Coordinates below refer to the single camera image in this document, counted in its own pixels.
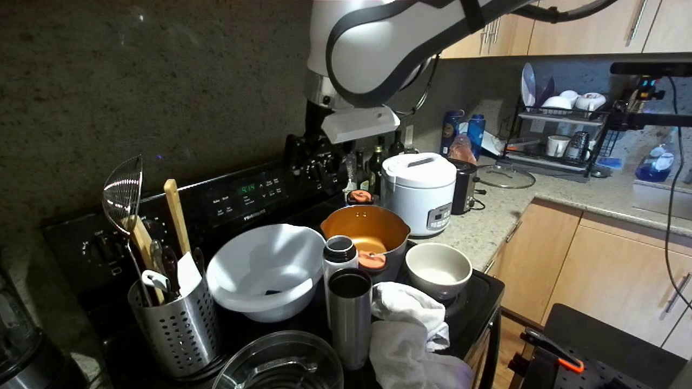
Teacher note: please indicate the white paper carton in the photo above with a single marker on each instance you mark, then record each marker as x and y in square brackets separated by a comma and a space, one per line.
[493, 115]

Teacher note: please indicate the wooden cabinets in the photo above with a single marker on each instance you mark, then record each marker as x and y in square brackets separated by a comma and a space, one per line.
[598, 267]
[576, 33]

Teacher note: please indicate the orange black clamp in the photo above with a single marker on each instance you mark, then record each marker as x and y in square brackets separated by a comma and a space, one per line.
[558, 353]

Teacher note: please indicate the wooden spoon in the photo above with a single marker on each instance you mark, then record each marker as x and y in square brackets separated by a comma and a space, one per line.
[143, 249]

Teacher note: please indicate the large white bowl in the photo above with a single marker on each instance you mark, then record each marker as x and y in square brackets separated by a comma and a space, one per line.
[267, 271]

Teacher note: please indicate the white mug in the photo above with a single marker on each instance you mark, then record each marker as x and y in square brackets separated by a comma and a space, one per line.
[557, 146]

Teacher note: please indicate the white rice cooker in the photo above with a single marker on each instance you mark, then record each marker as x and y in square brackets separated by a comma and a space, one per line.
[419, 191]

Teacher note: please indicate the blue canister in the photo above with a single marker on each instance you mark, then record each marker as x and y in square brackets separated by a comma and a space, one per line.
[453, 125]

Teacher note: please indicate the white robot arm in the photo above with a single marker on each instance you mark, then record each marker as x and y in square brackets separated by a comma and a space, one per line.
[360, 49]

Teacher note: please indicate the perforated steel utensil holder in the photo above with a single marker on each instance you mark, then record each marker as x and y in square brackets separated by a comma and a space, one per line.
[175, 331]

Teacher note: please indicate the metal cup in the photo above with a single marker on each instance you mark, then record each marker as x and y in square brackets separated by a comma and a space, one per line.
[576, 147]

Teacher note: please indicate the stainless steel tumbler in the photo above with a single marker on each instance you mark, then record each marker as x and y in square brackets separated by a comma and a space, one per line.
[350, 325]

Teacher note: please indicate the steel rimmed glass pot lid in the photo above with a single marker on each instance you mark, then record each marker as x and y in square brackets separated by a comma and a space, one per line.
[277, 364]

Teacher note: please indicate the small grey bowl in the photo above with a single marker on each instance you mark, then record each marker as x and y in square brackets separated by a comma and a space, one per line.
[438, 271]

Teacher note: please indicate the wooden upper cabinets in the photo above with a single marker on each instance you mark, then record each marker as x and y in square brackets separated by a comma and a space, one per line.
[576, 33]

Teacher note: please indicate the white plate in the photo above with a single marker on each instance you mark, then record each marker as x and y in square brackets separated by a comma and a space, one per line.
[528, 84]

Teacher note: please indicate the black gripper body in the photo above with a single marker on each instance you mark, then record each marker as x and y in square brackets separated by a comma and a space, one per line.
[316, 163]

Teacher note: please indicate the dark metal work table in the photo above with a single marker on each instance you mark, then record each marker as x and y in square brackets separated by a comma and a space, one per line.
[619, 353]

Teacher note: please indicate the white cloth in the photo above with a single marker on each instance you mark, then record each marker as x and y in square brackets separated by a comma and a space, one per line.
[408, 335]

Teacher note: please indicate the black electric stove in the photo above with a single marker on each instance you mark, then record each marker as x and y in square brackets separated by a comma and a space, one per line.
[230, 196]

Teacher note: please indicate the dark glass bottle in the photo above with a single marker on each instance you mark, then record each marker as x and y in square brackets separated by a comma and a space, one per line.
[394, 142]
[374, 166]

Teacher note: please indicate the black camera stand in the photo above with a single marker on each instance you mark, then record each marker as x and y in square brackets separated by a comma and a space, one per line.
[649, 119]

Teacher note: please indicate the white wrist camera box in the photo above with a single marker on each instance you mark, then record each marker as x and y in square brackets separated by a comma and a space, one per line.
[360, 124]

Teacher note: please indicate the black cylindrical appliance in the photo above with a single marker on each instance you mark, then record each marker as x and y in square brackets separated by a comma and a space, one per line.
[464, 187]

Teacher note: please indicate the blue sponge holder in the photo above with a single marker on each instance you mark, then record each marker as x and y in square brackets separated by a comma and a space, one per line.
[653, 164]

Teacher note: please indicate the black dish rack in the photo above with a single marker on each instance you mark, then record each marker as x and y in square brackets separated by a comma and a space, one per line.
[554, 163]

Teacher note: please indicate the snack bag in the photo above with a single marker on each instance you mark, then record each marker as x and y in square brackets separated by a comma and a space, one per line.
[462, 150]

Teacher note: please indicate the clear plastic ladle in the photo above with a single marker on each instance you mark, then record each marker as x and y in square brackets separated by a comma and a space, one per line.
[121, 195]

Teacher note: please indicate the blue bottle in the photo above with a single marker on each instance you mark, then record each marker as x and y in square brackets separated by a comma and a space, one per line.
[477, 131]

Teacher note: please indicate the wooden lower cabinets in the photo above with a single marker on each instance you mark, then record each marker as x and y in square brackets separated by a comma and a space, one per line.
[598, 267]

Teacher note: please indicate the white can opener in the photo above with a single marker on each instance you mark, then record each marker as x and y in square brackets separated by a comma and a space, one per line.
[152, 280]

